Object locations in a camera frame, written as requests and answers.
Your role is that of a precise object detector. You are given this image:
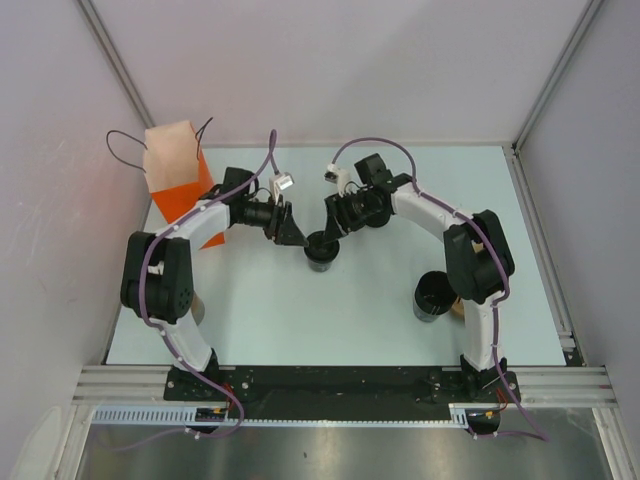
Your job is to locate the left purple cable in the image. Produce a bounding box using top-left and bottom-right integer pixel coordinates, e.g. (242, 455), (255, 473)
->
(109, 129), (281, 451)

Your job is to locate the black cup lid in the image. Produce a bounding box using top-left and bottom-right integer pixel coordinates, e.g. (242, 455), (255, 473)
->
(304, 231), (340, 264)

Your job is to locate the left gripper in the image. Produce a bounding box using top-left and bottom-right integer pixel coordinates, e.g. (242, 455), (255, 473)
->
(238, 193), (308, 247)

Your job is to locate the black ribbed cup stack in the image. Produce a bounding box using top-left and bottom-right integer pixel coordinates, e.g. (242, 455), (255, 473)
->
(365, 212), (391, 228)

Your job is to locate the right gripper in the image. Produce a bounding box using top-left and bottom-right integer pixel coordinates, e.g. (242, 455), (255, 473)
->
(323, 188), (378, 244)

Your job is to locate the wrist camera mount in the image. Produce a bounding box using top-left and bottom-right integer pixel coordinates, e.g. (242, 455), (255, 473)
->
(269, 172), (294, 202)
(324, 163), (352, 197)

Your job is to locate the grey slotted cable duct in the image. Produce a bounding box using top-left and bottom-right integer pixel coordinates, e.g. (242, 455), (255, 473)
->
(92, 405), (469, 429)

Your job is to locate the orange paper bag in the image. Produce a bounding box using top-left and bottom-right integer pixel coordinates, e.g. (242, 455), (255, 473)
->
(106, 117), (226, 250)

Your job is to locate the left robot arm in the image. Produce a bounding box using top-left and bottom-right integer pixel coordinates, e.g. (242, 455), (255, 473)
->
(120, 167), (308, 400)

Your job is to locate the black coffee cup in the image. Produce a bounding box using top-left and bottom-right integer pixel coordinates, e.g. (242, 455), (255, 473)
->
(413, 271), (458, 323)

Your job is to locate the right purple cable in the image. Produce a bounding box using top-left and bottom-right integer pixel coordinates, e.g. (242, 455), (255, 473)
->
(325, 137), (549, 442)

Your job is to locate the purple cable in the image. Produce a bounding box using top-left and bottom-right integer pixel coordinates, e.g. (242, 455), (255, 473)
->
(325, 137), (549, 442)
(109, 129), (281, 451)

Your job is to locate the grey straw holder cup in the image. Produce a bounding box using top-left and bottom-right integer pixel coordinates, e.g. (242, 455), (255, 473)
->
(191, 295), (206, 325)

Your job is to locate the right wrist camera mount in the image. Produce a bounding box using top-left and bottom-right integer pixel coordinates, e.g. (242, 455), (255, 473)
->
(324, 163), (352, 197)

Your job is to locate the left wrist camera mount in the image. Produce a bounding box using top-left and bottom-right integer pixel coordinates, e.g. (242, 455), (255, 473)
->
(269, 172), (294, 202)

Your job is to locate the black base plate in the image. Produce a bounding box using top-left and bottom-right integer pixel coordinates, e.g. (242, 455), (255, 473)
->
(163, 366), (521, 422)

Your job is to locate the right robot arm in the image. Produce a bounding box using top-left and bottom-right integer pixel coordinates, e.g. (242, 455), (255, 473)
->
(317, 154), (515, 401)

